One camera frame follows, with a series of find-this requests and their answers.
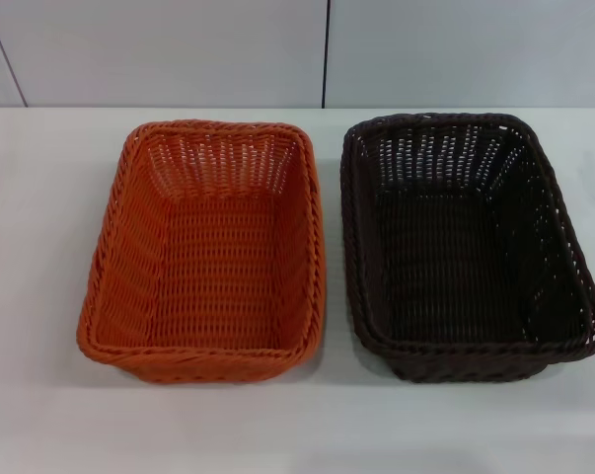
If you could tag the orange woven plastic basket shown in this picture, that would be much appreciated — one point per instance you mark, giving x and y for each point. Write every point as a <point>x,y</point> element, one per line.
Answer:
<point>203,276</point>

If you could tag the dark brown woven plastic basket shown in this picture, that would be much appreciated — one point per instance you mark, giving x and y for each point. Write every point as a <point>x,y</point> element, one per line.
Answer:
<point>455,266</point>

